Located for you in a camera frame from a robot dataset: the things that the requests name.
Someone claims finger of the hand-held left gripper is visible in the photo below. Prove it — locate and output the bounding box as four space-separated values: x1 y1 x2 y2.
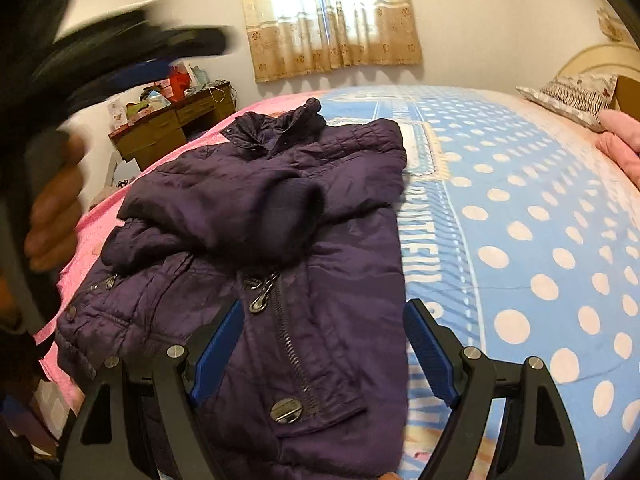
65 57 174 116
140 7 240 59

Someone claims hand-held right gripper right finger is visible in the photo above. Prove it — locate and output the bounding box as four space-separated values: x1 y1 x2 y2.
404 299 586 480

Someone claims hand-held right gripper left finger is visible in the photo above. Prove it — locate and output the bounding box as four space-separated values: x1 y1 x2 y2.
60 299 246 480

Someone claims purple padded jacket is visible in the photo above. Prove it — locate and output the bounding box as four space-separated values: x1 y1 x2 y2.
54 97 416 480

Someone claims person's left hand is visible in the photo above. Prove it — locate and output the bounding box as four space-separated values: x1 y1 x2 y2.
24 132 93 272

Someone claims green and blue tissue pack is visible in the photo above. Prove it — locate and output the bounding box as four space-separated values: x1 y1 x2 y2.
126 91 172 117

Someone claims light blue packet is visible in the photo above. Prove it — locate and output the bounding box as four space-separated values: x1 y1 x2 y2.
187 65 212 93

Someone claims white box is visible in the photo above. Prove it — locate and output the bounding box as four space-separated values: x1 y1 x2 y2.
107 100 131 127

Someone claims brown wooden desk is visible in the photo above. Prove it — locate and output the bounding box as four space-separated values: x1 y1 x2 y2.
109 82 236 171

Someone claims beige patterned window curtain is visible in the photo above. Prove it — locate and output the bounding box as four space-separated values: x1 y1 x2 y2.
236 0 423 84
595 0 636 43

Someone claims pink and blue printed bedsheet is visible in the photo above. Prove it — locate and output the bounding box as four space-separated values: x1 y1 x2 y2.
30 85 640 480

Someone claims pink folded blanket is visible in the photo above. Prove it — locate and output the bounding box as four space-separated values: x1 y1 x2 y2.
595 109 640 187

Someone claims striped patterned pillow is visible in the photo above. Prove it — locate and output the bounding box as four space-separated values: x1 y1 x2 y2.
516 72 619 133

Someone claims cream wooden headboard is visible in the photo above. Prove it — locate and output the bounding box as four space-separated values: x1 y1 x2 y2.
557 42 640 111

